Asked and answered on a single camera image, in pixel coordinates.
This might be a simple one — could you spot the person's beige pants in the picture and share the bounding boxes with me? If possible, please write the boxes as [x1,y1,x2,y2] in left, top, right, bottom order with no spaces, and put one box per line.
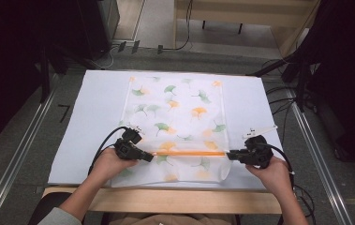
[108,213,239,225]

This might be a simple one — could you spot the person's left hand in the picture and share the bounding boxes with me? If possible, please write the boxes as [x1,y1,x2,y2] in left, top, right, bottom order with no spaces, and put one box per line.
[94,147,140,185]

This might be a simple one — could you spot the white table mat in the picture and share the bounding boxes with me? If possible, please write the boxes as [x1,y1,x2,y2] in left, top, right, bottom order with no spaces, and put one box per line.
[47,68,285,191]

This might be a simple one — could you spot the light wooden bench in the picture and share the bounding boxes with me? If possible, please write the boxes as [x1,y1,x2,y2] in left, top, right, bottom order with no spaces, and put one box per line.
[173,0,321,58]

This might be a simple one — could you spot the bundle of black floor cables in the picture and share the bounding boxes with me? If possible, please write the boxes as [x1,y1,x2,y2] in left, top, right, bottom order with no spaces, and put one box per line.
[260,57,305,144]

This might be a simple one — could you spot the leaf print mesh laundry bag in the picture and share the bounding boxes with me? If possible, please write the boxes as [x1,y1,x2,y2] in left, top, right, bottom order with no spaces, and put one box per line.
[111,74,233,189]

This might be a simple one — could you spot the dark curtain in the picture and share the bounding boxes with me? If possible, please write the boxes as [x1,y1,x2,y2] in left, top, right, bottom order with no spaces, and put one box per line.
[290,0,355,176]
[0,0,84,154]

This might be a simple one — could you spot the white floor cable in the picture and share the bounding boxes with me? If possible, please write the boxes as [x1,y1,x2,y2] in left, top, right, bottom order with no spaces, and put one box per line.
[89,46,117,70]

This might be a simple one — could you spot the black cable with plug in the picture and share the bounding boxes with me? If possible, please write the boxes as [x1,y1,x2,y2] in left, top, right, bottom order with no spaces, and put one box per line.
[156,0,196,55]

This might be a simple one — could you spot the black metal stand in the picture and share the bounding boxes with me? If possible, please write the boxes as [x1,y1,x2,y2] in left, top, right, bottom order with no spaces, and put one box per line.
[38,43,53,105]
[248,51,315,113]

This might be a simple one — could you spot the black cabinet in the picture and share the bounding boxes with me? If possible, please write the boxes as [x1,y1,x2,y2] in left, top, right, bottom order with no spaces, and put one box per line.
[75,0,121,62]

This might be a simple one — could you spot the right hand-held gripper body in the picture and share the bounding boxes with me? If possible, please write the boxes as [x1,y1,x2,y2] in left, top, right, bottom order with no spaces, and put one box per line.
[242,125,278,170]

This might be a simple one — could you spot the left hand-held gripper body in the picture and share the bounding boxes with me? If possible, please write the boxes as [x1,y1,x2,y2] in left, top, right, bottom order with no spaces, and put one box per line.
[113,124,150,162]

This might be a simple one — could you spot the right hand-held gripper black cable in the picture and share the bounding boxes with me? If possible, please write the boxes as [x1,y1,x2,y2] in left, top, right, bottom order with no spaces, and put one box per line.
[259,142,296,190]

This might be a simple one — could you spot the left hand-held gripper black cable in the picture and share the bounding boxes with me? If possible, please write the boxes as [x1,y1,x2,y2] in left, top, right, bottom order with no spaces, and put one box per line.
[87,126,130,176]

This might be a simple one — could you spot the hand-held gripper black cable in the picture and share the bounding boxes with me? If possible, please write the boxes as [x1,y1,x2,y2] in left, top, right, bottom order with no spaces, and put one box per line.
[87,126,130,176]
[259,142,296,190]

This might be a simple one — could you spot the black chair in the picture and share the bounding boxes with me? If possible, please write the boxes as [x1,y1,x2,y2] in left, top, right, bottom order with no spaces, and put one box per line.
[28,191,73,225]

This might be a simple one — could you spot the person's right hand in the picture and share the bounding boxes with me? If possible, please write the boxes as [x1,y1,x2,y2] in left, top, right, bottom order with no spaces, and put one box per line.
[245,156,293,197]

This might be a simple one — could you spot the light wooden table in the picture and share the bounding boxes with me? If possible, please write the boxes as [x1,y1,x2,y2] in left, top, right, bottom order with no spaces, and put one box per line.
[42,186,283,216]

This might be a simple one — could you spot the aluminium floor rail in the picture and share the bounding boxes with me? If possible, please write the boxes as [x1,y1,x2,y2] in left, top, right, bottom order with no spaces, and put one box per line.
[0,73,66,225]
[286,88,354,225]

